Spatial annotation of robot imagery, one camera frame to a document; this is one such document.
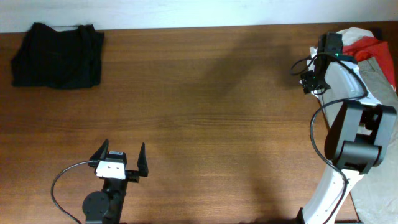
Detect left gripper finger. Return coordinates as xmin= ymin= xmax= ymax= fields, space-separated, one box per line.
xmin=90 ymin=139 xmax=109 ymax=161
xmin=137 ymin=142 xmax=149 ymax=171

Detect red t-shirt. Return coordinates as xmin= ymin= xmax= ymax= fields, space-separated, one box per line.
xmin=343 ymin=37 xmax=396 ymax=90

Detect black folded garment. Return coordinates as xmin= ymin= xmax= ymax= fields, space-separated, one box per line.
xmin=11 ymin=22 xmax=105 ymax=90

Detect white garment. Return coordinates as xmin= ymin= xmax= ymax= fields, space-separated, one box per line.
xmin=312 ymin=27 xmax=376 ymax=63

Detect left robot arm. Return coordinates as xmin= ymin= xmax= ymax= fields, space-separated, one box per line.
xmin=82 ymin=140 xmax=149 ymax=224

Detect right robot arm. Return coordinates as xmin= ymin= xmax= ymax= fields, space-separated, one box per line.
xmin=295 ymin=32 xmax=397 ymax=223

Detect khaki green shorts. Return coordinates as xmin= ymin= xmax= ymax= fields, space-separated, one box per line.
xmin=317 ymin=55 xmax=398 ymax=224

